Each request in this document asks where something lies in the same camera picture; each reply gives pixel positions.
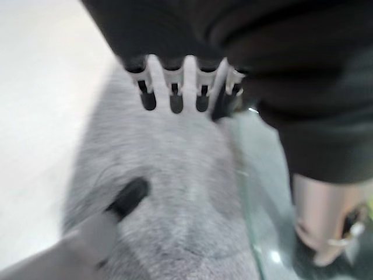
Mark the grey fluffy rug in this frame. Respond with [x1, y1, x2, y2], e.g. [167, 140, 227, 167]
[59, 57, 262, 280]

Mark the robot dark foot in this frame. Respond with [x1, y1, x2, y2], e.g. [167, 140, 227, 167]
[103, 177, 152, 220]

